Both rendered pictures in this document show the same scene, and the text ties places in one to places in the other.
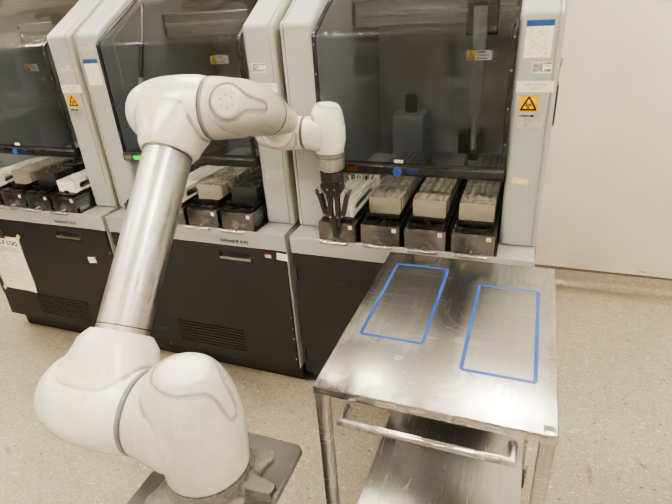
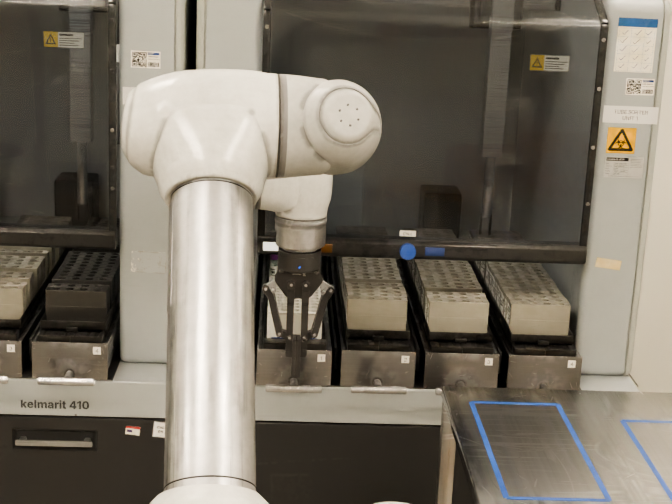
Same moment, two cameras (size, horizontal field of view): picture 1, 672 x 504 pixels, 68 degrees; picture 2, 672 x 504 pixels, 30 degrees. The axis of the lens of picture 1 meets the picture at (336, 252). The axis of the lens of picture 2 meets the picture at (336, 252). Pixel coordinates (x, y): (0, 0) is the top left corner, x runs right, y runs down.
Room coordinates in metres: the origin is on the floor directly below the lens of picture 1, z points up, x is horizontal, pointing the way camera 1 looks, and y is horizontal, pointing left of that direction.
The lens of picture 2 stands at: (-0.37, 0.83, 1.57)
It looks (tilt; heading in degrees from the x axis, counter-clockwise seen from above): 15 degrees down; 335
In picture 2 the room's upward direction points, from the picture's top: 3 degrees clockwise
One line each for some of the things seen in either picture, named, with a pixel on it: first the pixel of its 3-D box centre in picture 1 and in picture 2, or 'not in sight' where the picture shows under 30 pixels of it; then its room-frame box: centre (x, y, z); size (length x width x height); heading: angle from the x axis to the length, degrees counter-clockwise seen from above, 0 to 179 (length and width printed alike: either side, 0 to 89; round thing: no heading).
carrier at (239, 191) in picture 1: (245, 193); (76, 304); (1.82, 0.33, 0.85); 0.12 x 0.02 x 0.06; 68
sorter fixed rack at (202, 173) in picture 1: (193, 184); not in sight; (2.03, 0.58, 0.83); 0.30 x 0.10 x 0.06; 158
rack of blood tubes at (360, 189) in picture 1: (352, 196); (293, 304); (1.76, -0.08, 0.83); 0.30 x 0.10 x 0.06; 158
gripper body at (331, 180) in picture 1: (332, 182); (298, 272); (1.57, 0.00, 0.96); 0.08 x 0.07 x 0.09; 68
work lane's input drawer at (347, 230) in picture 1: (364, 197); (293, 309); (1.88, -0.13, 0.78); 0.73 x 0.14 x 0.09; 158
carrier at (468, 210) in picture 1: (476, 211); (538, 318); (1.50, -0.47, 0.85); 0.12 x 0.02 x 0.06; 67
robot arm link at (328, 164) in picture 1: (330, 161); (300, 231); (1.57, 0.00, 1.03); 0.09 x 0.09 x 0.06
